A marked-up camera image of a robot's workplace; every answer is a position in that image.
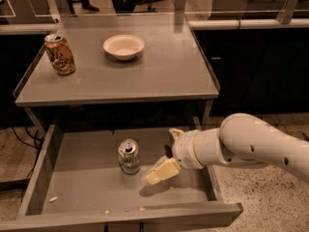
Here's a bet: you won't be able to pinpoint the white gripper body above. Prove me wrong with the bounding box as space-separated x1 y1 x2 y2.
172 130 204 169

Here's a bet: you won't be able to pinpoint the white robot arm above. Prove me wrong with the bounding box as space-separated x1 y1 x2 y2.
144 113 309 186

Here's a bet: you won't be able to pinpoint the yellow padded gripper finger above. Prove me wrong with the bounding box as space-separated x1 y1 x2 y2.
169 128 184 140
142 156 181 186

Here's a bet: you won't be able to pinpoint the grey horizontal rail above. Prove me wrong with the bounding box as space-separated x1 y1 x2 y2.
188 18 309 30

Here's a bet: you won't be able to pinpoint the black floor cables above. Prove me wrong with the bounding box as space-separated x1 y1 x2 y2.
9 125 44 202

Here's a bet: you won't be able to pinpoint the white paper bowl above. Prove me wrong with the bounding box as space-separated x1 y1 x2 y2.
102 35 145 61

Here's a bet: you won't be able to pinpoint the grey open top drawer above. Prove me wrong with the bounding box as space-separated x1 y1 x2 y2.
0 118 242 232

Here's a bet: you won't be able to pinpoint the orange soda can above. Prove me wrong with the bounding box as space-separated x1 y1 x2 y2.
44 34 75 75

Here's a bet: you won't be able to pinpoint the grey counter cabinet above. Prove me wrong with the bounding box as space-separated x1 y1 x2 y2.
15 14 219 130

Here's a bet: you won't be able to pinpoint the silver green 7up can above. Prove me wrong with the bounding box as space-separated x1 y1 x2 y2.
118 139 140 175

